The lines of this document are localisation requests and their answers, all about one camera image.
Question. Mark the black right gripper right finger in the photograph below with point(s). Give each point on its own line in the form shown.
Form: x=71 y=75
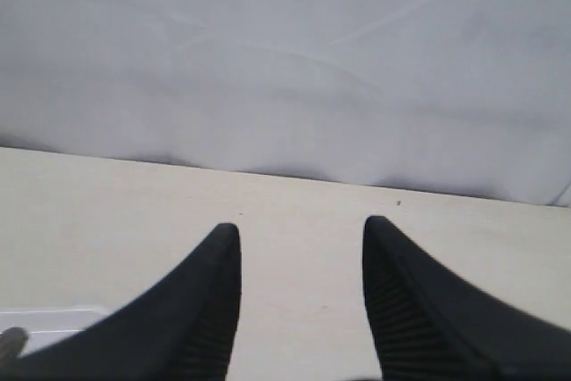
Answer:
x=428 y=323

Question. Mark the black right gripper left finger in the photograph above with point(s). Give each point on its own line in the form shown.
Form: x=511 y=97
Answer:
x=182 y=328

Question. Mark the white plush snowman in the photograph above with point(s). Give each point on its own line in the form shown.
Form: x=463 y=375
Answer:
x=12 y=342

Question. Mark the white square tray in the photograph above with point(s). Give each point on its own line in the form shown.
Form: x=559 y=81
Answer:
x=47 y=326

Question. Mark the white backdrop curtain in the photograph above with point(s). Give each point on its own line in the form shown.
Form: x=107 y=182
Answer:
x=468 y=97

